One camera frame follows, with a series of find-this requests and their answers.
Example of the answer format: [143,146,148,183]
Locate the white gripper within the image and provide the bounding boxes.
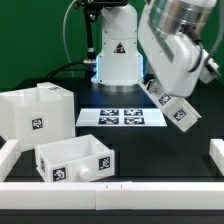
[138,9,202,98]

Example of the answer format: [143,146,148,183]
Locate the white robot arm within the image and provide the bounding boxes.
[94,0,217,98]

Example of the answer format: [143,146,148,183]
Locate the white drawer with knob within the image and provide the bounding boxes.
[35,134,115,182]

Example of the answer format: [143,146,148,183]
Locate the large white drawer cabinet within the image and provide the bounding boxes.
[0,82,75,152]

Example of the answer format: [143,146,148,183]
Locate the white marker tag board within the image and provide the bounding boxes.
[76,108,167,127]

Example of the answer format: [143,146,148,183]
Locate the black cables on table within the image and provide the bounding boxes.
[44,61,98,80]

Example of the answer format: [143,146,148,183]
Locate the white right rail block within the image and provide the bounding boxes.
[209,139,224,176]

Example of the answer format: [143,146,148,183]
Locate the white rail block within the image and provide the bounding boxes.
[209,139,224,176]
[0,139,21,182]

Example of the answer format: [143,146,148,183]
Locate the black camera stand pole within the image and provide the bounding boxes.
[74,0,128,66]

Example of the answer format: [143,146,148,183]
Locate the grey cable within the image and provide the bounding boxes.
[62,0,78,79]

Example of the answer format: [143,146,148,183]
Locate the white front rail bar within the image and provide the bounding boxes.
[0,182,224,210]

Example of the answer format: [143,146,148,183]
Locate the white left rail block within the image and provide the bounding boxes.
[0,139,21,182]

